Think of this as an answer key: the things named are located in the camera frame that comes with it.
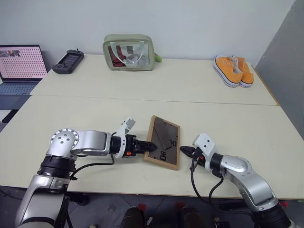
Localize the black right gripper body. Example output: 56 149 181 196
190 147 206 168

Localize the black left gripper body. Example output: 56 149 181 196
124 134 143 158

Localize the wooden framed clock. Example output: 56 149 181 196
144 114 181 171

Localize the dark rounded shape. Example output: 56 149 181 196
121 205 146 228
180 205 205 228

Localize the red cloth in bag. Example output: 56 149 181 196
108 46 124 68

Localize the orange canvas sneaker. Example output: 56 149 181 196
231 55 255 88
214 54 244 89

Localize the green clear toiletry bag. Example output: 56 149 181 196
102 33 155 72

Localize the black handheld controller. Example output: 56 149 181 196
52 48 85 75

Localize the flat black object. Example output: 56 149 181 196
1 109 19 124

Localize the open laptop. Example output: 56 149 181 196
0 44 49 110

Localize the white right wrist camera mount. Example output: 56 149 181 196
192 133 218 171

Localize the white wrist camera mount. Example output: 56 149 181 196
192 133 218 171
114 116 137 159

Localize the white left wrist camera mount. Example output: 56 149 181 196
114 116 137 159

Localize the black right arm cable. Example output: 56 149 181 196
189 148 225 204

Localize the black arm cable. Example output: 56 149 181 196
189 148 225 204
70 132 117 181

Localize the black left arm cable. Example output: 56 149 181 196
70 132 117 181

